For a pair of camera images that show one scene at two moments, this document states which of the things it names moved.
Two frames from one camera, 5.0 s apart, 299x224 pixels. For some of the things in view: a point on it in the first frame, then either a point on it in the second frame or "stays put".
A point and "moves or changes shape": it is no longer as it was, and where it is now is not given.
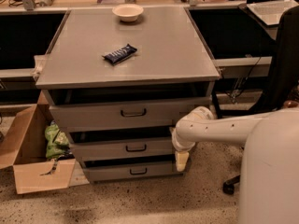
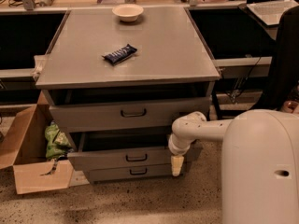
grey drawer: x=124 y=147 moves or changes shape
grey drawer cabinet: x=119 y=81 stays put
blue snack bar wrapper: x=117 y=56 stays put
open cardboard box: x=23 y=144 stays put
